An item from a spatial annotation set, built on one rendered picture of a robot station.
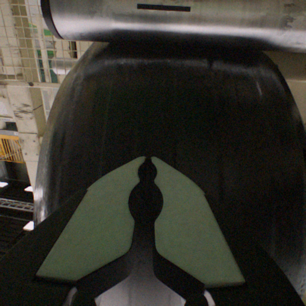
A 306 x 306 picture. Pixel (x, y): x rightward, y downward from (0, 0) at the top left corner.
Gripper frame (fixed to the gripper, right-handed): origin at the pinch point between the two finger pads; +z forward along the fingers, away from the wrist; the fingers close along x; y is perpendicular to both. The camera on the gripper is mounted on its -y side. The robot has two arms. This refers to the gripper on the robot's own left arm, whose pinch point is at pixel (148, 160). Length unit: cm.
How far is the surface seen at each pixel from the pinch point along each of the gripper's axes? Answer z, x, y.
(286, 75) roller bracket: 24.3, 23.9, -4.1
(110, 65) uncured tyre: 8.8, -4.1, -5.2
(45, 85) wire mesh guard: 57, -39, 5
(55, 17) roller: 10.4, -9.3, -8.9
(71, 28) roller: 10.7, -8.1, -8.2
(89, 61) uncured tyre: 10.1, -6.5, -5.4
